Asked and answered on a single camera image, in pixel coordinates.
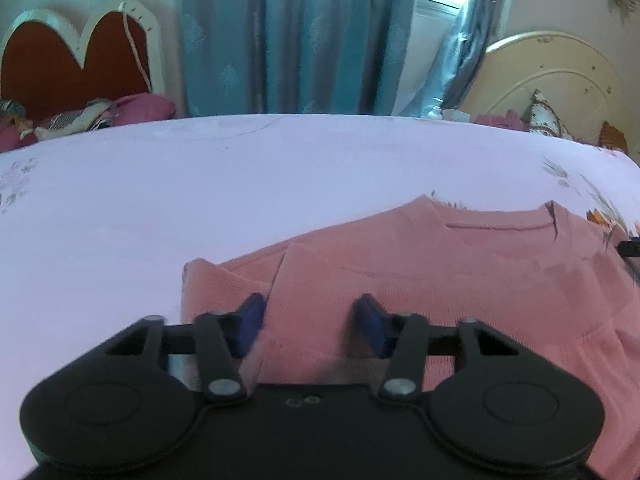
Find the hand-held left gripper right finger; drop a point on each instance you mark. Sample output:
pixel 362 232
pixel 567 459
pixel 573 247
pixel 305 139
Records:
pixel 369 325

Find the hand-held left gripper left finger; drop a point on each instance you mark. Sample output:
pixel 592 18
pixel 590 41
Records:
pixel 250 322

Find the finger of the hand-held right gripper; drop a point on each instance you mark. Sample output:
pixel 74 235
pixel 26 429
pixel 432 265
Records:
pixel 631 250

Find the pink sweater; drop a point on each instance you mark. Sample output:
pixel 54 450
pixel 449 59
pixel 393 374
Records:
pixel 475 285

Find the orange patterned pillow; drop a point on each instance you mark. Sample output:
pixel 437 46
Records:
pixel 612 137

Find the floral bed sheet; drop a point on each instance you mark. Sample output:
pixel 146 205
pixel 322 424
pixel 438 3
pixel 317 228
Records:
pixel 200 185

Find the white patterned pillow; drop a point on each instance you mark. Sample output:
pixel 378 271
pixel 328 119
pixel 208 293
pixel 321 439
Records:
pixel 547 115

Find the cream curved headboard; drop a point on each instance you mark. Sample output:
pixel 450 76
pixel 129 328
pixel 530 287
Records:
pixel 565 75

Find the magenta pillow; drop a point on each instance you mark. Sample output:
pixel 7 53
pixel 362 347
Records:
pixel 145 106

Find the tied blue curtain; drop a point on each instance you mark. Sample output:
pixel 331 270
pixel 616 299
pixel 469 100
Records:
pixel 472 45

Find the striped patterned cloth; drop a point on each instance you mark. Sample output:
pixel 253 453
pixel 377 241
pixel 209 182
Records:
pixel 75 119

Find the wide blue curtain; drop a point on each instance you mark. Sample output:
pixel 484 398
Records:
pixel 295 35

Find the window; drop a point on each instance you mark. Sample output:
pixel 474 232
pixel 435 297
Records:
pixel 430 25

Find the red heart-shaped headboard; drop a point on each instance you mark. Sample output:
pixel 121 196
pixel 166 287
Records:
pixel 45 75

